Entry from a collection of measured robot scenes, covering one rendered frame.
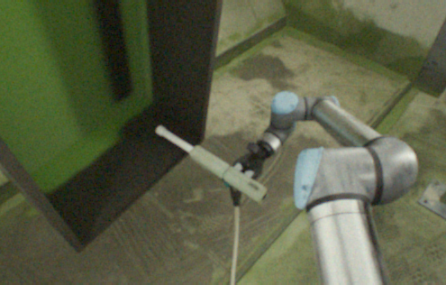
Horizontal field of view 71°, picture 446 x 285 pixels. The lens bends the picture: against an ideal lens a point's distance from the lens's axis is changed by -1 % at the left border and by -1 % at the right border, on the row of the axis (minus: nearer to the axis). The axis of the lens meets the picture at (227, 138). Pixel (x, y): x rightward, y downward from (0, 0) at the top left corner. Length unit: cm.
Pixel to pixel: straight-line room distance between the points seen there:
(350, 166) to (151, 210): 119
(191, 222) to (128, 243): 30
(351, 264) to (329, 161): 18
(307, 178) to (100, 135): 94
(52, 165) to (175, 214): 61
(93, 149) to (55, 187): 19
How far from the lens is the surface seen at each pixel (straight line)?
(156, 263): 152
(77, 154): 132
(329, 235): 57
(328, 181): 60
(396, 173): 65
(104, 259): 160
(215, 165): 109
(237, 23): 249
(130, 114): 139
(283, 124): 118
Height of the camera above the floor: 142
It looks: 47 degrees down
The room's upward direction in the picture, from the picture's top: 2 degrees counter-clockwise
